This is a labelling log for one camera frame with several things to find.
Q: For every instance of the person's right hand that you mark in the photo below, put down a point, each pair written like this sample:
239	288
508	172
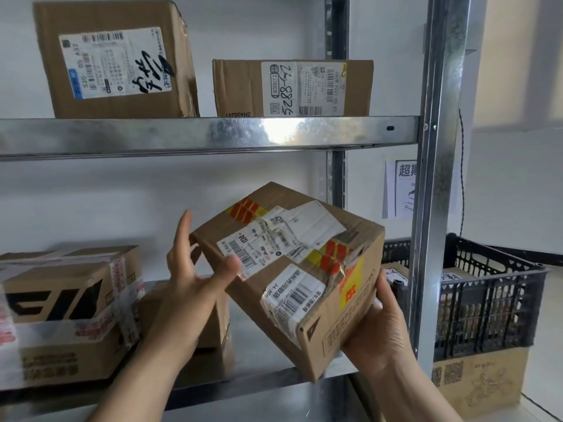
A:
382	338

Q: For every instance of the person's left hand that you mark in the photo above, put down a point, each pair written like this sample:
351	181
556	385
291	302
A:
189	303

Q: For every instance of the box with red-yellow tape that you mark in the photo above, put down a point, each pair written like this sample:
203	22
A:
352	342

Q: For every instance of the small glossy-taped cardboard box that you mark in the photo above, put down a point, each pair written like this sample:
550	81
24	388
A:
217	320

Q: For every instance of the cardboard box with glass symbol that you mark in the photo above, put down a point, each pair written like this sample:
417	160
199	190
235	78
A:
396	272

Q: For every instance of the line-drawing printed cardboard box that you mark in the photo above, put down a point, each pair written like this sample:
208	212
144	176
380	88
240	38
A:
484	382

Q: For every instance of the black plastic crate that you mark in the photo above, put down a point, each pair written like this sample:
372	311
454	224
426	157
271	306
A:
492	303

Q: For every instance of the box with black logo tape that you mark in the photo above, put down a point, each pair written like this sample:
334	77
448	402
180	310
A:
53	276

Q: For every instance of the metal shelving rack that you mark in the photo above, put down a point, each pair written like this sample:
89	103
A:
132	136

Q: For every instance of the box 5288 label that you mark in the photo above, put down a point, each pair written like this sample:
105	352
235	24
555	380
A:
237	87

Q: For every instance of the brown parcel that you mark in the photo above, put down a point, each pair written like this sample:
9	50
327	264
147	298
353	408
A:
48	74

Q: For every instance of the white printed notice sheet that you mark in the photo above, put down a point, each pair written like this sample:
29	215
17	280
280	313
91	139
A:
398	193

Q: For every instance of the dark-framed window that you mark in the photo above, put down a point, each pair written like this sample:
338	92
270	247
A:
519	61

